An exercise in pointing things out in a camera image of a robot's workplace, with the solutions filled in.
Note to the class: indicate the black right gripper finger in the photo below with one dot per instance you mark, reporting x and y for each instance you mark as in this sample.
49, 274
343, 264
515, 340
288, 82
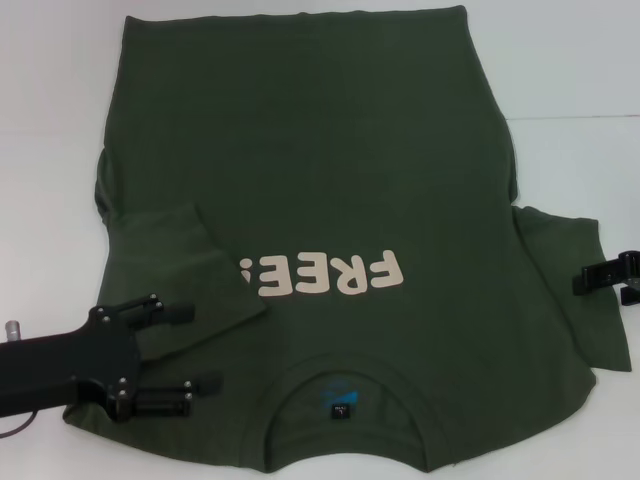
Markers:
632, 295
605, 272

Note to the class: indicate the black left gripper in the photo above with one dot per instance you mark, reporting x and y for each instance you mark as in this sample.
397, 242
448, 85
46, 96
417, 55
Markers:
65, 365

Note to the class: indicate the dark green FREE t-shirt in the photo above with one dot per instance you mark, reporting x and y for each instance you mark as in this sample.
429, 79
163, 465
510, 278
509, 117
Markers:
325, 165

